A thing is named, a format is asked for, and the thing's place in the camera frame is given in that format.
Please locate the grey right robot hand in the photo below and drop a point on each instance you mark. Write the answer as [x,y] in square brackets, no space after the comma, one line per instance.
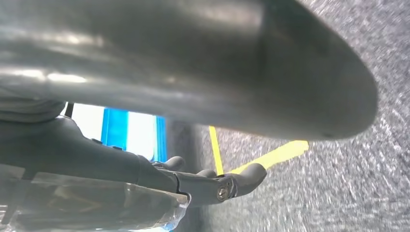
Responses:
[192,64]

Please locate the blue metal shelf rack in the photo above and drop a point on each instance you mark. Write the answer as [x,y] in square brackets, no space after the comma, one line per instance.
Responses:
[115,128]

